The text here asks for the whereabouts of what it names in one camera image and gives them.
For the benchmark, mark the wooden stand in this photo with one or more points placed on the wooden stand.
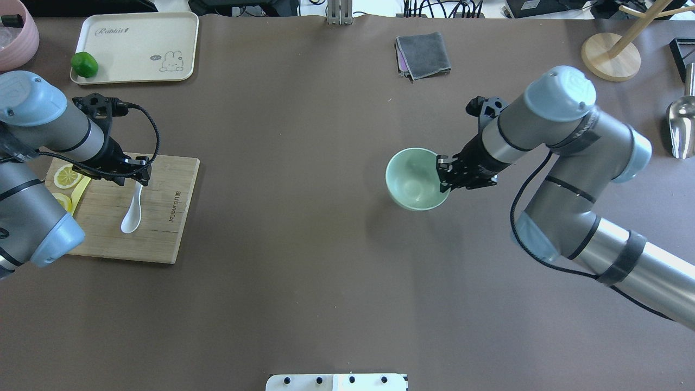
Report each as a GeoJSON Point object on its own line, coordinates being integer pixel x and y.
{"type": "Point", "coordinates": [614, 57]}

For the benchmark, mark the shiny metal scoop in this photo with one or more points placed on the shiny metal scoop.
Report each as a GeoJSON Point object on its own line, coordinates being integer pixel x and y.
{"type": "Point", "coordinates": [680, 115]}

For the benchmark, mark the white ceramic spoon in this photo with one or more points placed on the white ceramic spoon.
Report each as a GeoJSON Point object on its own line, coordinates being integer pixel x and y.
{"type": "Point", "coordinates": [132, 218]}

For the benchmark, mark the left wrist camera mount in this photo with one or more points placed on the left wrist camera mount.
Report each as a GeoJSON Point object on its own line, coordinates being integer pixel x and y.
{"type": "Point", "coordinates": [101, 109]}

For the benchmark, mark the metal bracket post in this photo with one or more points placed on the metal bracket post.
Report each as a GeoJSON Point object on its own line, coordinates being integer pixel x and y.
{"type": "Point", "coordinates": [339, 12]}

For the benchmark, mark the green lime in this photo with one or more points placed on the green lime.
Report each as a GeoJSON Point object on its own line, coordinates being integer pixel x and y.
{"type": "Point", "coordinates": [84, 65]}

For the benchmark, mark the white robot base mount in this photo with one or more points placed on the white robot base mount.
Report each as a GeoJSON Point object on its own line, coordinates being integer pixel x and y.
{"type": "Point", "coordinates": [343, 381]}

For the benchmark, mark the single lemon slice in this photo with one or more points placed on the single lemon slice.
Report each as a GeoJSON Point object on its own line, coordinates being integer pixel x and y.
{"type": "Point", "coordinates": [67, 177]}

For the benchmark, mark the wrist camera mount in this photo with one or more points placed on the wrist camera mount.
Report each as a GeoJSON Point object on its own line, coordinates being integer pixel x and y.
{"type": "Point", "coordinates": [101, 109]}
{"type": "Point", "coordinates": [485, 109]}

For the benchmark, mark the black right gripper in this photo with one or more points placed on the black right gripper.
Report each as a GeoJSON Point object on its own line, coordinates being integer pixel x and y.
{"type": "Point", "coordinates": [476, 153]}

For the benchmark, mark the black frame object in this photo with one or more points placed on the black frame object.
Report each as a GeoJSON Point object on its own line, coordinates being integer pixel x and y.
{"type": "Point", "coordinates": [681, 48]}

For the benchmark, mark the wooden cutting board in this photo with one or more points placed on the wooden cutting board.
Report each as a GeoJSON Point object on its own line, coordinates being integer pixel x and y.
{"type": "Point", "coordinates": [164, 209]}

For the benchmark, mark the light green bowl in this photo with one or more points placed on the light green bowl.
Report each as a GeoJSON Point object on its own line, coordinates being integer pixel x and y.
{"type": "Point", "coordinates": [412, 180]}

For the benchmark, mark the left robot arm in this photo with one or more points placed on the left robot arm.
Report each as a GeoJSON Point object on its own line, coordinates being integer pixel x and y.
{"type": "Point", "coordinates": [39, 120]}

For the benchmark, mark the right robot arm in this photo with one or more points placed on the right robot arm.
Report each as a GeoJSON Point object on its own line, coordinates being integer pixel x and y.
{"type": "Point", "coordinates": [594, 149]}

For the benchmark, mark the yellow plastic knife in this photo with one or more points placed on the yellow plastic knife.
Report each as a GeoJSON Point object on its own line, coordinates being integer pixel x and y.
{"type": "Point", "coordinates": [78, 192]}

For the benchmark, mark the front stacked lemon slice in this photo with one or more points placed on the front stacked lemon slice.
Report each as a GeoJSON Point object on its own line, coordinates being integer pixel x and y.
{"type": "Point", "coordinates": [64, 200]}

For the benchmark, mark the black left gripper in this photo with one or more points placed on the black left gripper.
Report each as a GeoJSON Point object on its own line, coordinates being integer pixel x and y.
{"type": "Point", "coordinates": [111, 156]}

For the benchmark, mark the cream rabbit tray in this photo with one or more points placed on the cream rabbit tray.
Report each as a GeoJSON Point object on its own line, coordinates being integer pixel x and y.
{"type": "Point", "coordinates": [139, 47]}

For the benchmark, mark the pink bowl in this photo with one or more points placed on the pink bowl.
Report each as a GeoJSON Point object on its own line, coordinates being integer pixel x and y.
{"type": "Point", "coordinates": [19, 45]}

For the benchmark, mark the grey folded cloth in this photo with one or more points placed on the grey folded cloth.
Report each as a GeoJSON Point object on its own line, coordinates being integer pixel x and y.
{"type": "Point", "coordinates": [422, 56]}

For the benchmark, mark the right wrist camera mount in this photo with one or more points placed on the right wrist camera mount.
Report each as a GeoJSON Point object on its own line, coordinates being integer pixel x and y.
{"type": "Point", "coordinates": [485, 109]}

